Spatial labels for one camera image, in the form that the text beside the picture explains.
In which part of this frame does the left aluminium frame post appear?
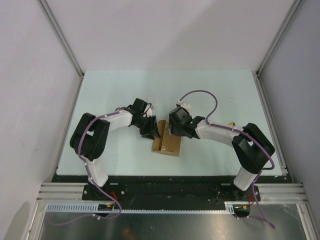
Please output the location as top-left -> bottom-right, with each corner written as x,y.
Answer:
37,0 -> 84,80

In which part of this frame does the aluminium frame post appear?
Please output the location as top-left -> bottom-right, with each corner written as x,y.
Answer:
37,0 -> 84,80
255,0 -> 305,76

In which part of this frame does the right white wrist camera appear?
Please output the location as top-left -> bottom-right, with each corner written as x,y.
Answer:
176,100 -> 191,113

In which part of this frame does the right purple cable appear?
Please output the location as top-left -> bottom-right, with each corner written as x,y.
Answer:
180,89 -> 276,230

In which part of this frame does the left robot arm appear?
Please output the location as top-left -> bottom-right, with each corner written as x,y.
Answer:
69,98 -> 161,200

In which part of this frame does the purple cable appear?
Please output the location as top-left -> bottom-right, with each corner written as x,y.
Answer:
180,89 -> 276,230
46,107 -> 123,227

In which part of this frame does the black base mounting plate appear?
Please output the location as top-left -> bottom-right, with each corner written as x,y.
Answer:
52,175 -> 293,211

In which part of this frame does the brown cardboard express box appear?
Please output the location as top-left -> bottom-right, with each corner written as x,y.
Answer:
151,120 -> 182,157

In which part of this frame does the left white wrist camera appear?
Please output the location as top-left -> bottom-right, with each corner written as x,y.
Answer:
143,103 -> 154,118

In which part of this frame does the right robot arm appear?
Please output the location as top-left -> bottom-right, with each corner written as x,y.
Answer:
168,105 -> 275,201

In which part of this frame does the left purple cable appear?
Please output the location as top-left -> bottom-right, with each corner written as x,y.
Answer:
46,107 -> 123,227

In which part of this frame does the white slotted cable duct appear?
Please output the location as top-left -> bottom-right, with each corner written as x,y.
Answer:
46,201 -> 238,215

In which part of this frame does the right aluminium side rail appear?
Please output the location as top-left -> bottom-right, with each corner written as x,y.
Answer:
252,71 -> 289,176

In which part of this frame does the right aluminium frame post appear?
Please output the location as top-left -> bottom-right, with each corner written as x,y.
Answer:
255,0 -> 305,76

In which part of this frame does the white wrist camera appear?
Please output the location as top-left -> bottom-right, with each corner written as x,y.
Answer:
176,100 -> 191,113
143,103 -> 154,118

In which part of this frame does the aluminium front cross rail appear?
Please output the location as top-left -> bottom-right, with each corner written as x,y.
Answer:
37,182 -> 309,204

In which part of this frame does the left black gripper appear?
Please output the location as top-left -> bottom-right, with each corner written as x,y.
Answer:
134,115 -> 160,140

